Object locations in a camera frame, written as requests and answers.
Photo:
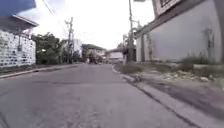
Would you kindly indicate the utility pole with crossarms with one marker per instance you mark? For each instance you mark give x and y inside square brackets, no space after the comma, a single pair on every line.
[70,40]

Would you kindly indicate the tall utility pole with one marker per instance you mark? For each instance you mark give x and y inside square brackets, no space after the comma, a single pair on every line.
[130,30]

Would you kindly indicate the green trees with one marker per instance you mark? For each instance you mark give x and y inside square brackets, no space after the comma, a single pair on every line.
[48,48]

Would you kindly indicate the weedy dirt verge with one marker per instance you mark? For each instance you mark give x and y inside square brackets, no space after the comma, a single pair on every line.
[180,75]

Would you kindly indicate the grey concrete road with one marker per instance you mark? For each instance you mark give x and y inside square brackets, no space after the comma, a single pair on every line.
[83,96]

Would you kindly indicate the distant buildings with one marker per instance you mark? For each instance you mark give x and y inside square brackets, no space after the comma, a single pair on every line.
[100,53]

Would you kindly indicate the concrete kerb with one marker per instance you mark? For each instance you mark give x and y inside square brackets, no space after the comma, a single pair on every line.
[166,100]

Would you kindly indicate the raised kerb strip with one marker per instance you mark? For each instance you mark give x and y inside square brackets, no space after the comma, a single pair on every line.
[36,70]

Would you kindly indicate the white block wall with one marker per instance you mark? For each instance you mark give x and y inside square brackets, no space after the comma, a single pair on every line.
[16,50]

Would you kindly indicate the grey walled building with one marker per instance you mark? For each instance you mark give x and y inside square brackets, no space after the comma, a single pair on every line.
[183,33]

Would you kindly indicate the building with blue roof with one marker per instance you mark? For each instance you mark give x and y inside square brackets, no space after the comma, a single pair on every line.
[15,13]

